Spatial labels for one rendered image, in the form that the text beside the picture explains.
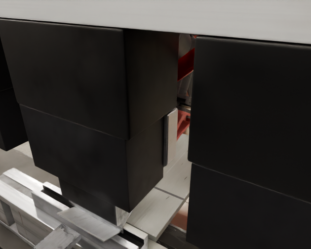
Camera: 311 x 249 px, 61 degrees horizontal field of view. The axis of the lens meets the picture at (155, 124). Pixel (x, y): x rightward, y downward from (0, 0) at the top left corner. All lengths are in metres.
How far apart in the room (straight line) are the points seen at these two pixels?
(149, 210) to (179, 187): 0.07
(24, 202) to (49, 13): 0.34
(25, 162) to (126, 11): 0.65
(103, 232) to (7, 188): 0.23
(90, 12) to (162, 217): 0.28
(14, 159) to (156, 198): 0.49
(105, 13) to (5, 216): 0.46
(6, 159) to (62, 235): 0.47
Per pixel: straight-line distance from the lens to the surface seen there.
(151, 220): 0.38
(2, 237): 0.60
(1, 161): 0.82
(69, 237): 0.37
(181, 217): 1.47
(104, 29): 0.19
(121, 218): 0.35
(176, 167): 0.48
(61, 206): 0.43
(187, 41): 0.44
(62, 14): 0.22
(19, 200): 0.51
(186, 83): 0.48
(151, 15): 0.17
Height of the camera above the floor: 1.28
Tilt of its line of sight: 27 degrees down
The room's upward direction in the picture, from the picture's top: straight up
